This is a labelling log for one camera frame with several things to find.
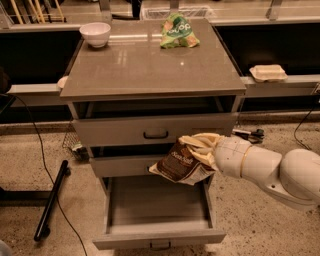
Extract white foam food container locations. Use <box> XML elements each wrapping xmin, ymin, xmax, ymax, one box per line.
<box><xmin>249</xmin><ymin>64</ymin><xmax>288</xmax><ymax>82</ymax></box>

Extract middle grey drawer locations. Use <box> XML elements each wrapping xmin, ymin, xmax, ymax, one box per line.
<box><xmin>90</xmin><ymin>155</ymin><xmax>163</xmax><ymax>177</ymax></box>

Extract white wire tray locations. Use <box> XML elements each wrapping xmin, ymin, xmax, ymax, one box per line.
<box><xmin>140</xmin><ymin>5</ymin><xmax>216</xmax><ymax>20</ymax></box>

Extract grey drawer cabinet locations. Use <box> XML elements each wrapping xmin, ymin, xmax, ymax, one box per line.
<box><xmin>59</xmin><ymin>18</ymin><xmax>247</xmax><ymax>188</ymax></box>

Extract brown chip bag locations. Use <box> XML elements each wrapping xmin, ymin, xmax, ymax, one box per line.
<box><xmin>149</xmin><ymin>141</ymin><xmax>215</xmax><ymax>186</ymax></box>

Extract black right cable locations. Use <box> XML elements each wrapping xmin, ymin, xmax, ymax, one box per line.
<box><xmin>293</xmin><ymin>99</ymin><xmax>320</xmax><ymax>151</ymax></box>

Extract wire mesh basket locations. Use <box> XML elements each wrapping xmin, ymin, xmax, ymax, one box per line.
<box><xmin>62</xmin><ymin>132</ymin><xmax>89</xmax><ymax>161</ymax></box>

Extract grey drawer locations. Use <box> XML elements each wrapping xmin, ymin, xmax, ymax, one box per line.
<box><xmin>73</xmin><ymin>113</ymin><xmax>237</xmax><ymax>147</ymax></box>
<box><xmin>93</xmin><ymin>175</ymin><xmax>226</xmax><ymax>250</ymax></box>
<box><xmin>90</xmin><ymin>155</ymin><xmax>163</xmax><ymax>177</ymax></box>

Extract scissors on floor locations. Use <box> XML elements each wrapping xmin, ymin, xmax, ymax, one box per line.
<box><xmin>232</xmin><ymin>129</ymin><xmax>264</xmax><ymax>144</ymax></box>

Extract green chip bag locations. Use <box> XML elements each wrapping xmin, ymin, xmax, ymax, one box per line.
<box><xmin>160</xmin><ymin>13</ymin><xmax>200</xmax><ymax>49</ymax></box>

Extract white bowl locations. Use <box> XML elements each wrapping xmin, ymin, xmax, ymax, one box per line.
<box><xmin>79</xmin><ymin>22</ymin><xmax>111</xmax><ymax>48</ymax></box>

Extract top grey drawer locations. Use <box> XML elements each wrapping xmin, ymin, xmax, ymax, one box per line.
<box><xmin>73</xmin><ymin>113</ymin><xmax>237</xmax><ymax>147</ymax></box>

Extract bottom grey drawer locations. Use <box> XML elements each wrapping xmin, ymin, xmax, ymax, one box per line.
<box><xmin>93</xmin><ymin>175</ymin><xmax>226</xmax><ymax>250</ymax></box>

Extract black floor cable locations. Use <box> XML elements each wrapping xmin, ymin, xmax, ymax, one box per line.
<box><xmin>0</xmin><ymin>93</ymin><xmax>88</xmax><ymax>256</ymax></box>

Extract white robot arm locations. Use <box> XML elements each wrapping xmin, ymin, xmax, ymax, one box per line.
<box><xmin>179</xmin><ymin>133</ymin><xmax>320</xmax><ymax>211</ymax></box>

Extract yellow sticks bundle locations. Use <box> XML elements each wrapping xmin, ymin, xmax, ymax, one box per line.
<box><xmin>5</xmin><ymin>0</ymin><xmax>67</xmax><ymax>24</ymax></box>

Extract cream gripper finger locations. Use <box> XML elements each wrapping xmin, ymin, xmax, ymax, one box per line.
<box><xmin>188</xmin><ymin>146</ymin><xmax>218</xmax><ymax>170</ymax></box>
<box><xmin>178</xmin><ymin>133</ymin><xmax>224</xmax><ymax>148</ymax></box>

